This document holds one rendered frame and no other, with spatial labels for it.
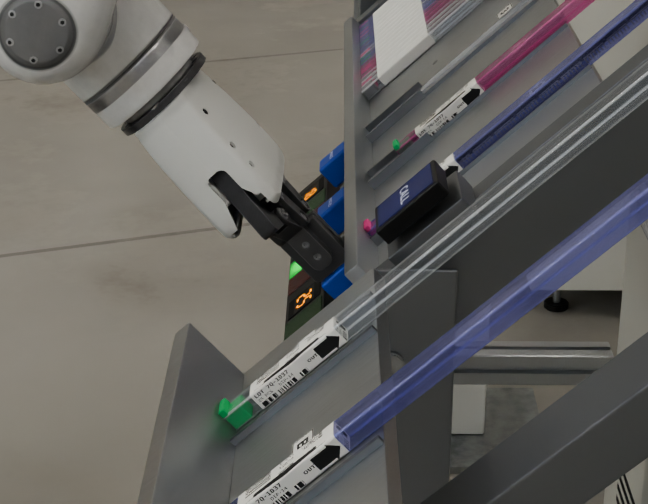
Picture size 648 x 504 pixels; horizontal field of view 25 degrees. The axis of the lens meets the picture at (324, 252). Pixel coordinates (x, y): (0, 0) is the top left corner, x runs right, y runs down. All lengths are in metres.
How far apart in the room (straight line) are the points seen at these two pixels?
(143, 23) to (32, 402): 1.44
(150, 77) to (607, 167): 0.30
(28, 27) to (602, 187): 0.36
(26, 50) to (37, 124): 2.76
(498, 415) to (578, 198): 1.35
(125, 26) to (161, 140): 0.08
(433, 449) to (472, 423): 1.25
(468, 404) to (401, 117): 1.01
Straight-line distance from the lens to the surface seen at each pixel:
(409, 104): 1.21
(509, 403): 2.28
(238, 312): 2.59
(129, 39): 0.95
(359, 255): 0.96
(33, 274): 2.79
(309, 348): 0.76
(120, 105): 0.96
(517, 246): 0.93
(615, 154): 0.91
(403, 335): 0.90
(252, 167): 0.96
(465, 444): 2.17
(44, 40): 0.88
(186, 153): 0.96
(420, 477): 0.95
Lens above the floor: 1.12
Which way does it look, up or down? 23 degrees down
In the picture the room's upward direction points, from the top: straight up
